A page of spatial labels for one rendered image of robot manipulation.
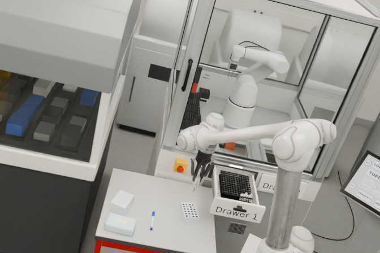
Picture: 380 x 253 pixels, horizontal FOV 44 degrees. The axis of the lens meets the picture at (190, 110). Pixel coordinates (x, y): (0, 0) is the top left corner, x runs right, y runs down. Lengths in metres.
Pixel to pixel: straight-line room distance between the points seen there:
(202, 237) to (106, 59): 1.06
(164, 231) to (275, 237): 0.69
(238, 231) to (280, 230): 1.16
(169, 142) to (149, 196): 0.33
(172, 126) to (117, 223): 0.65
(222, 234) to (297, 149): 1.48
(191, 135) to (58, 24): 0.83
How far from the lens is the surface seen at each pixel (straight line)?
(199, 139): 2.17
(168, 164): 2.85
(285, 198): 1.97
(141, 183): 2.80
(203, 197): 2.82
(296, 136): 1.83
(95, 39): 2.31
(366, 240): 3.20
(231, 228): 3.16
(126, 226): 2.44
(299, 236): 2.26
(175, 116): 2.67
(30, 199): 2.93
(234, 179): 2.81
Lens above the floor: 2.44
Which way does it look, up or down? 27 degrees down
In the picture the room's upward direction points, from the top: 16 degrees clockwise
